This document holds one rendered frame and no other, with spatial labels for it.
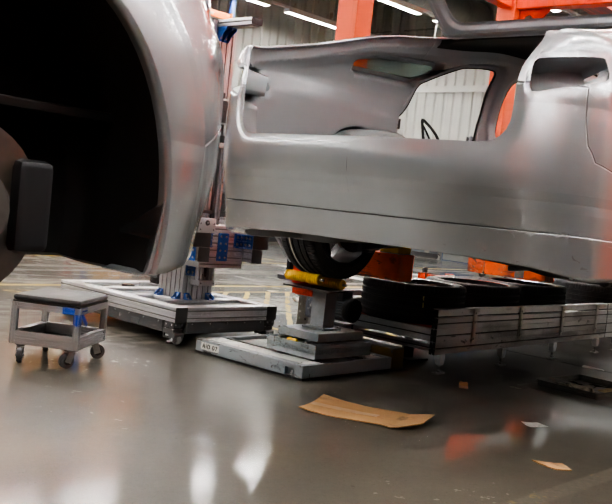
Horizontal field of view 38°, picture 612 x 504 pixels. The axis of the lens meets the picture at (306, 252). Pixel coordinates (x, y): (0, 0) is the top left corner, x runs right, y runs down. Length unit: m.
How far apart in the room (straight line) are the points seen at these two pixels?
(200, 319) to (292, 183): 1.87
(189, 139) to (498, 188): 1.67
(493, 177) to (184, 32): 1.72
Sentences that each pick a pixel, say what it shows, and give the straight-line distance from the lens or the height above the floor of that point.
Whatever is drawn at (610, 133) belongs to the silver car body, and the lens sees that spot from 3.47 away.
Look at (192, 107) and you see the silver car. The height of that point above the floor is 1.09.
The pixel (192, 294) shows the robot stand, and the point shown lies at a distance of 5.88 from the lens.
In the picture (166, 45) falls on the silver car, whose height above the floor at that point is 1.19.
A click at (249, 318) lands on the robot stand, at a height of 0.15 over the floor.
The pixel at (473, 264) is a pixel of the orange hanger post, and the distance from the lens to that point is 7.30.
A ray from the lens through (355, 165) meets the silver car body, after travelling 3.61.
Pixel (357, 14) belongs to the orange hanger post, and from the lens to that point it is 5.78.
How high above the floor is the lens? 0.92
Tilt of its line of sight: 3 degrees down
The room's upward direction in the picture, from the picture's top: 6 degrees clockwise
